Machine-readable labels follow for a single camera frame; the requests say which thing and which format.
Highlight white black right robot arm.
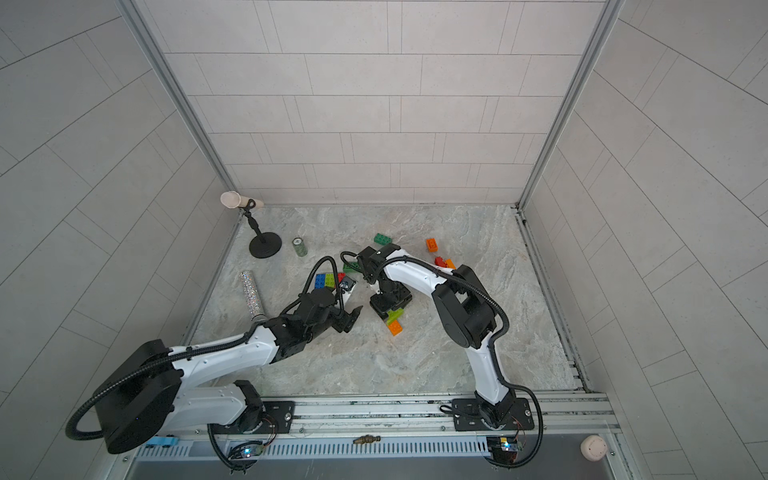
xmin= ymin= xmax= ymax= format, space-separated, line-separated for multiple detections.
xmin=356 ymin=243 xmax=534 ymax=430

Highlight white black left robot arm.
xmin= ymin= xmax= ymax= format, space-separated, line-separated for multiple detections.
xmin=65 ymin=287 xmax=361 ymax=454

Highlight dark green lego brick far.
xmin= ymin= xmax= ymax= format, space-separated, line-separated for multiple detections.
xmin=374 ymin=233 xmax=392 ymax=246

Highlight glitter silver microphone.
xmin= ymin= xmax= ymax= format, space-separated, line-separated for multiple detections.
xmin=239 ymin=270 xmax=264 ymax=318

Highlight green camouflage can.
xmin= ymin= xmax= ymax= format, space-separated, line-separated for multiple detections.
xmin=292 ymin=237 xmax=308 ymax=257

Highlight black microphone stand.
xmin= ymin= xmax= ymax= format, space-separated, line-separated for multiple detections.
xmin=220 ymin=191 xmax=282 ymax=259

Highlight brass fitting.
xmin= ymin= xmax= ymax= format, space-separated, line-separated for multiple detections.
xmin=352 ymin=434 xmax=381 ymax=445

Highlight left circuit board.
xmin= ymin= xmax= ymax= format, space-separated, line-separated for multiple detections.
xmin=227 ymin=440 xmax=267 ymax=461

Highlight circuit board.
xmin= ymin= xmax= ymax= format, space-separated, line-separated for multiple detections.
xmin=486 ymin=436 xmax=520 ymax=468
xmin=227 ymin=440 xmax=267 ymax=461

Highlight right circuit board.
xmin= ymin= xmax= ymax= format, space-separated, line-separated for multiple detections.
xmin=486 ymin=436 xmax=520 ymax=468

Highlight light blue clip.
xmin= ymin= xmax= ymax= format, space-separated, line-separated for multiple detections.
xmin=145 ymin=436 xmax=179 ymax=448

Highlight beige round knob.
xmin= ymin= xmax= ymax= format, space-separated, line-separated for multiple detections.
xmin=580 ymin=435 xmax=610 ymax=462

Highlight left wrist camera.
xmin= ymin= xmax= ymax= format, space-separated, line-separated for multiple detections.
xmin=339 ymin=275 xmax=356 ymax=293

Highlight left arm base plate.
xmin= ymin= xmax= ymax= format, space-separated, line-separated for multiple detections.
xmin=211 ymin=401 xmax=296 ymax=435

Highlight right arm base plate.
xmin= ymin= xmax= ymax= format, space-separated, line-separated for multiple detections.
xmin=439 ymin=397 xmax=535 ymax=432

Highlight left metal corner post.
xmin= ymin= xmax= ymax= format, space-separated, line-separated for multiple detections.
xmin=115 ymin=0 xmax=235 ymax=190

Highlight metal corner frame post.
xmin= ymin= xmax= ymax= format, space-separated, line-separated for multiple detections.
xmin=517 ymin=0 xmax=623 ymax=213

